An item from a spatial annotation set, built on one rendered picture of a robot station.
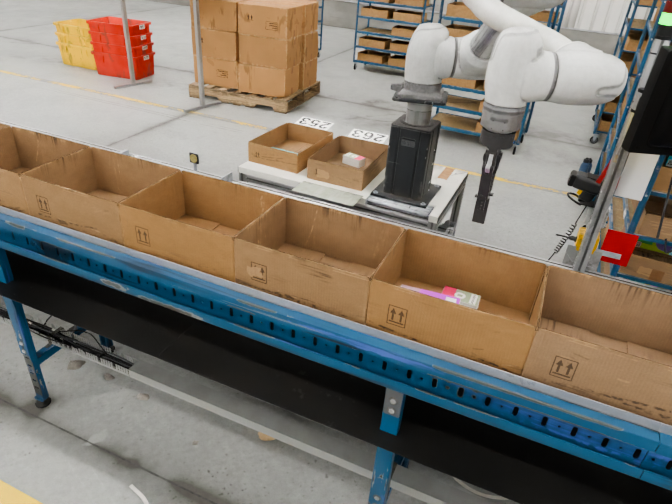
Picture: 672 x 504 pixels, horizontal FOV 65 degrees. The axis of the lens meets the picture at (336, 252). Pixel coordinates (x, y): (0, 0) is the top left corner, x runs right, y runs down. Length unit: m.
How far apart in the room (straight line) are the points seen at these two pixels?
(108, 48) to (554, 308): 6.55
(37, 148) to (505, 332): 1.80
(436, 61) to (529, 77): 1.06
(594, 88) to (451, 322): 0.59
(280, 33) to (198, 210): 4.20
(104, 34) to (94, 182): 5.32
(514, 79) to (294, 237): 0.84
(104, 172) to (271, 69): 4.10
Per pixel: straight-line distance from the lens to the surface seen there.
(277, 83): 6.02
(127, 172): 2.01
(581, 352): 1.27
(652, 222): 2.57
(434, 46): 2.23
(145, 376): 2.17
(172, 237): 1.56
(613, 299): 1.53
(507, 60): 1.20
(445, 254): 1.52
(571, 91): 1.25
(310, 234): 1.66
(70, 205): 1.81
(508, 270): 1.51
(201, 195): 1.83
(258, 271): 1.43
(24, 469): 2.39
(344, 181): 2.44
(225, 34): 6.25
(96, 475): 2.28
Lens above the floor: 1.76
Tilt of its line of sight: 31 degrees down
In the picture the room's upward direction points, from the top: 4 degrees clockwise
